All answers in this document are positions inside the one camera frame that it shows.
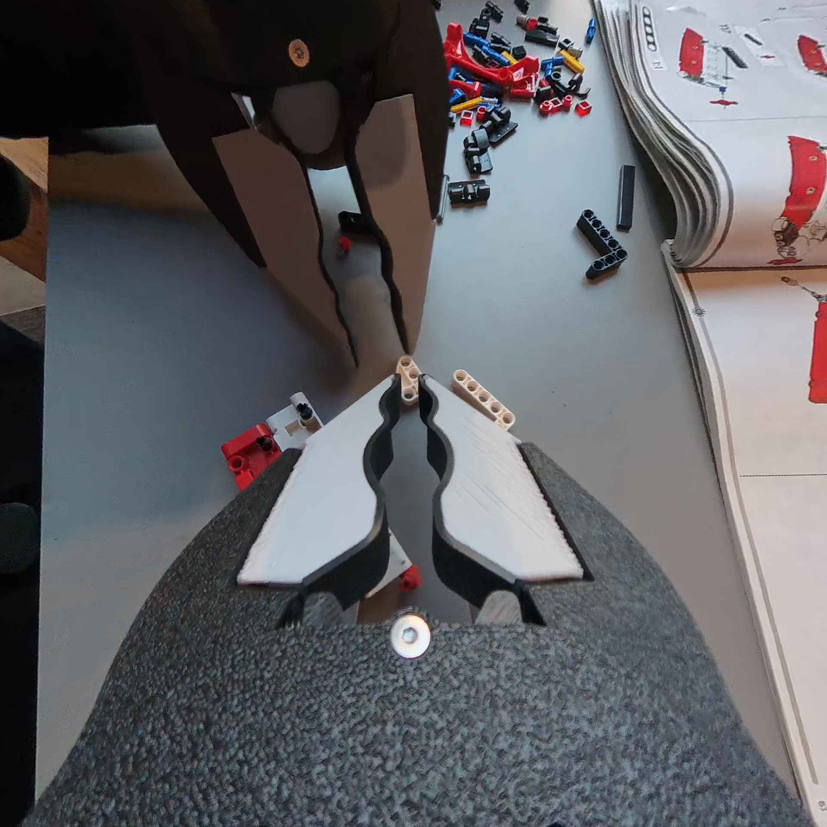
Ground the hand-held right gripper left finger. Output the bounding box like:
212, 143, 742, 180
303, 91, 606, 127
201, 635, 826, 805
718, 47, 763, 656
238, 375, 403, 608

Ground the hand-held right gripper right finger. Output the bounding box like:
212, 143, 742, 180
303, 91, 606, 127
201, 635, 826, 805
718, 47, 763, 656
419, 376, 585, 611

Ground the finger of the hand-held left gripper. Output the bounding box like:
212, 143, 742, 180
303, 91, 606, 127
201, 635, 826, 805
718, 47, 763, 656
352, 93, 435, 354
213, 126, 359, 370

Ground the pile of brick pieces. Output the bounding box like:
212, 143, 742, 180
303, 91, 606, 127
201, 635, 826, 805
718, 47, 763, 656
337, 0, 637, 282

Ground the red and white brick panel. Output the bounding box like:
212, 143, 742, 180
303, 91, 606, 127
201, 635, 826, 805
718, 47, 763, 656
221, 391, 424, 624

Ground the white angled brick beam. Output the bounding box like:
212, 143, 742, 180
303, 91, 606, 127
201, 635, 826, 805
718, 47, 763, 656
452, 370, 516, 431

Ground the white perforated brick plate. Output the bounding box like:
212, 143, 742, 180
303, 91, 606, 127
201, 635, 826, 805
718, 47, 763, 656
395, 355, 423, 405

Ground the grey desk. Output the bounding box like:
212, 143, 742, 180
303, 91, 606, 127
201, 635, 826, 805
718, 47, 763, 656
35, 0, 802, 799

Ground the open instruction booklet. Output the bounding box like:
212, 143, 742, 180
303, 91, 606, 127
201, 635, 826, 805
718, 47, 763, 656
591, 0, 827, 821

